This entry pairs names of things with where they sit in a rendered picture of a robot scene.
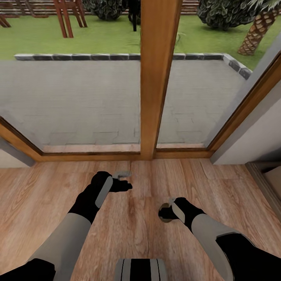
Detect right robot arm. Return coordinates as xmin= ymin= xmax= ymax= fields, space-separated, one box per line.
xmin=158 ymin=197 xmax=281 ymax=281

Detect robot trunk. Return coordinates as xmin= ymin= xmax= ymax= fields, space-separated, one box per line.
xmin=113 ymin=259 xmax=168 ymax=281

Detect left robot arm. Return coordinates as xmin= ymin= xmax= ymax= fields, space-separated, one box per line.
xmin=0 ymin=171 xmax=133 ymax=281

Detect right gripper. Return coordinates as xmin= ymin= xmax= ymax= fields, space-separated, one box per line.
xmin=158 ymin=206 xmax=177 ymax=220

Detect pillar candle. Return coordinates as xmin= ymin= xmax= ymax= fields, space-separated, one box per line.
xmin=159 ymin=203 xmax=173 ymax=223

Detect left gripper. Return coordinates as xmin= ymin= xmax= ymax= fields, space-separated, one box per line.
xmin=113 ymin=179 xmax=133 ymax=192

